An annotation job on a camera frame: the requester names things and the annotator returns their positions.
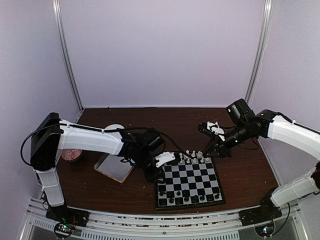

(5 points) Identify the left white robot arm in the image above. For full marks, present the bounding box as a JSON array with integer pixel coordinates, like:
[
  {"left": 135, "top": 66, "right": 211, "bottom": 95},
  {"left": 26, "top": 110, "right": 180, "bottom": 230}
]
[{"left": 30, "top": 112, "right": 164, "bottom": 222}]

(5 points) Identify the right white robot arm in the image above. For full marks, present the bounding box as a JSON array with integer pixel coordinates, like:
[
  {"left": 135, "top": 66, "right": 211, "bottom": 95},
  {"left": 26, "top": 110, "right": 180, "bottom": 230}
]
[{"left": 198, "top": 98, "right": 320, "bottom": 221}]

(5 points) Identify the red patterned bowl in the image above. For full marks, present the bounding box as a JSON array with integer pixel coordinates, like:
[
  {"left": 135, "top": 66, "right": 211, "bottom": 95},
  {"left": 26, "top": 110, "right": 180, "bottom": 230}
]
[{"left": 61, "top": 149, "right": 82, "bottom": 163}]

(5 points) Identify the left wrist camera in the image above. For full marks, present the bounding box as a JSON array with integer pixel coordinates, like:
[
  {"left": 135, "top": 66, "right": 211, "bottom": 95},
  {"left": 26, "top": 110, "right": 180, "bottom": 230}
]
[{"left": 155, "top": 151, "right": 176, "bottom": 168}]

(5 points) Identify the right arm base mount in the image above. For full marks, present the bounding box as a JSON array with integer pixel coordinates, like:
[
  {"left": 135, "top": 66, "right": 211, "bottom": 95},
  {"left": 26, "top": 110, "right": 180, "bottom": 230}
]
[{"left": 238, "top": 206, "right": 282, "bottom": 238}]

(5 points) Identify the right aluminium frame post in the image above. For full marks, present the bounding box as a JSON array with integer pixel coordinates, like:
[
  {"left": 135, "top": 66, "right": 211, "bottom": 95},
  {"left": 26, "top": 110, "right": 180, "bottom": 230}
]
[{"left": 245, "top": 0, "right": 273, "bottom": 105}]

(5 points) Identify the aluminium front rail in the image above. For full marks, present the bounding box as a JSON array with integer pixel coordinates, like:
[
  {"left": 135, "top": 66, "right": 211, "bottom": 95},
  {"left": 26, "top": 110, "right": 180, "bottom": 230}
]
[{"left": 19, "top": 196, "right": 308, "bottom": 240}]

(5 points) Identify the left aluminium frame post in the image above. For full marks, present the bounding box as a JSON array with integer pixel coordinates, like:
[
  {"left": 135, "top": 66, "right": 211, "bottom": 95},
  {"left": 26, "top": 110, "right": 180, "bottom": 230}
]
[{"left": 52, "top": 0, "right": 84, "bottom": 112}]

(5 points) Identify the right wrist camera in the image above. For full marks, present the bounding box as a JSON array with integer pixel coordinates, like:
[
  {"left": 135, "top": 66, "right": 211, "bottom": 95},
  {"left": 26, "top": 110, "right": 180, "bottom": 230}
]
[{"left": 197, "top": 121, "right": 225, "bottom": 141}]

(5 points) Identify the white ceramic bowl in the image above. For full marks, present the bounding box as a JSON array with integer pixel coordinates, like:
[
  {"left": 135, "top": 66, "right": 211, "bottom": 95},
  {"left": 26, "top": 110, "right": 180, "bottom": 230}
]
[{"left": 104, "top": 124, "right": 125, "bottom": 131}]

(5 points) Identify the wooden rimmed black tray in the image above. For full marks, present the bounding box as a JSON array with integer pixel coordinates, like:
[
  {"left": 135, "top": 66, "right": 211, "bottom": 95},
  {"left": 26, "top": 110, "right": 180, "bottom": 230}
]
[{"left": 93, "top": 153, "right": 134, "bottom": 184}]

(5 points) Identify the aluminium frame post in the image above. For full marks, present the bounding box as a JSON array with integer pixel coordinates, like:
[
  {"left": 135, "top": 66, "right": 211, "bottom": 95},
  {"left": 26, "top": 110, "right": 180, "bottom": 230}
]
[
  {"left": 245, "top": 0, "right": 273, "bottom": 105},
  {"left": 52, "top": 0, "right": 84, "bottom": 112}
]

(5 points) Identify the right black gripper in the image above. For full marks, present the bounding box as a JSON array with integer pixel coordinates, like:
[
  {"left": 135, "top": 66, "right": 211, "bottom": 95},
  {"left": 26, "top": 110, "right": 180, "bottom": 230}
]
[{"left": 202, "top": 121, "right": 251, "bottom": 158}]

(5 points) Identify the black grey chessboard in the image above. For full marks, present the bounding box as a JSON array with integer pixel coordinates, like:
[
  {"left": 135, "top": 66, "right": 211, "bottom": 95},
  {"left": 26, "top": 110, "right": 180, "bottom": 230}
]
[{"left": 155, "top": 150, "right": 226, "bottom": 211}]

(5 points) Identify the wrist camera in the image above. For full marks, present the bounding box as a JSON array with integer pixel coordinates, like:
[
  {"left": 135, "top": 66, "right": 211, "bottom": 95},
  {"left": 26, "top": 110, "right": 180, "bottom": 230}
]
[
  {"left": 197, "top": 121, "right": 225, "bottom": 141},
  {"left": 155, "top": 151, "right": 176, "bottom": 168}
]

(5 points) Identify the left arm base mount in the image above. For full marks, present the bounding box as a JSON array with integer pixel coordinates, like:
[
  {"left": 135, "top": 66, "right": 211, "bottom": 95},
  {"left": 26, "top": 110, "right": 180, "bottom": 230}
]
[{"left": 45, "top": 207, "right": 89, "bottom": 240}]

